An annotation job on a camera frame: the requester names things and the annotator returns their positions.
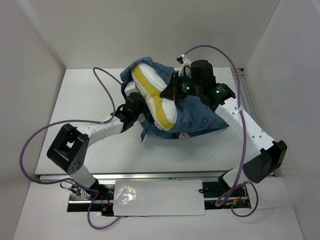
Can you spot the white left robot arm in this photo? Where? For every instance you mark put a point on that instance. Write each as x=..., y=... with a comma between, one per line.
x=69, y=148

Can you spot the blue cartoon print pillowcase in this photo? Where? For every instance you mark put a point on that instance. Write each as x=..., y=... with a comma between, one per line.
x=193, y=117

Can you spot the white pillow with yellow edge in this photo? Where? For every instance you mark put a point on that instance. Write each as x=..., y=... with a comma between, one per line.
x=150, y=85

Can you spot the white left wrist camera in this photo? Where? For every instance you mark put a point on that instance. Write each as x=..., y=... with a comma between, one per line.
x=130, y=88

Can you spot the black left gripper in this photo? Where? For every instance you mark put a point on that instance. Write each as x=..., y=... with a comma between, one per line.
x=144, y=107

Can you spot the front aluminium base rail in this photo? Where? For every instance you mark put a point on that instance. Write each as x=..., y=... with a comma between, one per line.
x=210, y=190

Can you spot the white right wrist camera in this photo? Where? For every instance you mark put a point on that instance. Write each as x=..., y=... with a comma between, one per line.
x=185, y=65

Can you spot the white cover sheet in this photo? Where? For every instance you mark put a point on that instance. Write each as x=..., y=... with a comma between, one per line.
x=146, y=198

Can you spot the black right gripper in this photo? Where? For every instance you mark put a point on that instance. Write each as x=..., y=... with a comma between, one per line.
x=172, y=89

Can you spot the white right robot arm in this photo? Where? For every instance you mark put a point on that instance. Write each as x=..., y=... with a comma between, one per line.
x=267, y=154

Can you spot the aluminium frame rail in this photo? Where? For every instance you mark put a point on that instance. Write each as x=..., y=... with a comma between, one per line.
x=246, y=101

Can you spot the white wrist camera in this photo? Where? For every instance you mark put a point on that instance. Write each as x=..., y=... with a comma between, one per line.
x=130, y=88
x=185, y=65

